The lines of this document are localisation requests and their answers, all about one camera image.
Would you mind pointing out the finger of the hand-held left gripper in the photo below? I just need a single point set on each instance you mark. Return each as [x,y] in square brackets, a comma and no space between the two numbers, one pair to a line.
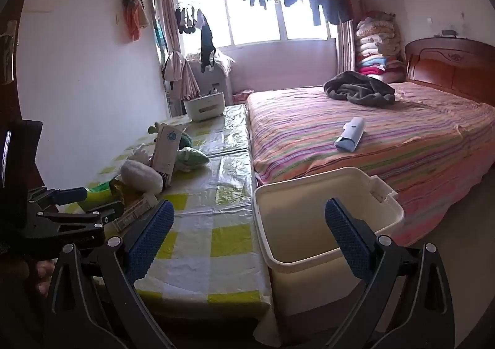
[71,195]
[96,213]

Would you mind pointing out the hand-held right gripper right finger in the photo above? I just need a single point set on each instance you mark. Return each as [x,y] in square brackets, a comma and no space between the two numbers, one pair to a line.
[348,240]

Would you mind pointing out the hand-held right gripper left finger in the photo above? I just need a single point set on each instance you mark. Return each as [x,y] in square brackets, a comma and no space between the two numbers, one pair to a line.
[151,240]

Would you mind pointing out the green bottle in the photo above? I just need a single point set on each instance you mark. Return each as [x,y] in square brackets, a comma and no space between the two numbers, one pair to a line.
[102,194]

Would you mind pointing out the long white box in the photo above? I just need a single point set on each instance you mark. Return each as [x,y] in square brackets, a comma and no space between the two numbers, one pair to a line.
[135,209]

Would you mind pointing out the white fluffy puff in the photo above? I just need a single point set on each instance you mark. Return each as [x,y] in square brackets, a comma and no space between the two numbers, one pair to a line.
[141,177]

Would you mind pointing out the cream plastic bin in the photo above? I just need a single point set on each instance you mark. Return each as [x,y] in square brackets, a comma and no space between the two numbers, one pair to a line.
[294,213]

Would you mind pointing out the white carton with blue label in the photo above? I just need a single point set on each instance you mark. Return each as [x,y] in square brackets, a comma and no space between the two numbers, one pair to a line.
[164,151]

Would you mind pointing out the person's left hand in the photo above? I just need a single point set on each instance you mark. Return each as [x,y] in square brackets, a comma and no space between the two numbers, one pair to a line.
[44,275]

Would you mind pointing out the low table with yellow-checked cover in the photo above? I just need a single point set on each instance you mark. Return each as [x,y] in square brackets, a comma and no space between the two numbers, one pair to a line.
[216,217]

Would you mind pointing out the dark wooden door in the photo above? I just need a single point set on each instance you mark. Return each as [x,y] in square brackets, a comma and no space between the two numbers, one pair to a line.
[9,93]

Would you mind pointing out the light green plush toy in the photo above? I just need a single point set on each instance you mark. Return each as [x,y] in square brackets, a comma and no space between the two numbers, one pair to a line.
[193,158]

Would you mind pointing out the green frog toy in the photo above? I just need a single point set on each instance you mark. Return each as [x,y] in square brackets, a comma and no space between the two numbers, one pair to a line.
[153,127]

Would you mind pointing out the white blue folded pouch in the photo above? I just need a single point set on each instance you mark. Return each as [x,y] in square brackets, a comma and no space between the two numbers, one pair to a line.
[350,134]

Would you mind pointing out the bed with striped sheet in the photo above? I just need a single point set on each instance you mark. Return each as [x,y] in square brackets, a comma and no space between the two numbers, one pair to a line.
[309,140]

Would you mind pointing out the small white storage box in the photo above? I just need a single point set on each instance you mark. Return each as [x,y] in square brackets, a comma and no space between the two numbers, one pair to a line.
[205,105]

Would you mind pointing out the dark grey blanket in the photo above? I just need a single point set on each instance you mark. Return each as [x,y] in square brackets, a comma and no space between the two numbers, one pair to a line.
[355,90]

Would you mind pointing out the beige hanging cloth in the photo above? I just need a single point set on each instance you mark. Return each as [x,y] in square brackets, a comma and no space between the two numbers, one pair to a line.
[181,74]

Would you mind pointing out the pink cloth bundle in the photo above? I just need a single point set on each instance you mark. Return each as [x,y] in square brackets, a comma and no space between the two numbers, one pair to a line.
[241,95]

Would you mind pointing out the white washing machine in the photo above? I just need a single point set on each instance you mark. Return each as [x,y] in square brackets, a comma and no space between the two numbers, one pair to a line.
[216,82]

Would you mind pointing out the pink curtain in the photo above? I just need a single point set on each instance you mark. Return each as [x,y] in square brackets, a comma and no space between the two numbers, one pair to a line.
[346,47]
[166,4]

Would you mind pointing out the wooden headboard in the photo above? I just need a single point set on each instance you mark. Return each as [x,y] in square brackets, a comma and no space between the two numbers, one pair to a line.
[444,66]

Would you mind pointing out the stack of folded quilts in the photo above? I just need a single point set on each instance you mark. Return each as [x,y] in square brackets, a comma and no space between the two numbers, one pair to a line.
[375,43]

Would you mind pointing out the black hanging garment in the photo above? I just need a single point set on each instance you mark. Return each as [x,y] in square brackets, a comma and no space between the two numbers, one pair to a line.
[207,43]

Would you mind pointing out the sock drying hanger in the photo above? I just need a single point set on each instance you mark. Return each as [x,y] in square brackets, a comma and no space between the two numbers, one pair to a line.
[187,22]

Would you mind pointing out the small dark box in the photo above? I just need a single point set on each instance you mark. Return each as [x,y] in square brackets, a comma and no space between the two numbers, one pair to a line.
[448,32]

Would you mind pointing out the window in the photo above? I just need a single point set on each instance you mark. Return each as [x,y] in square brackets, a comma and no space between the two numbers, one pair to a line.
[251,20]

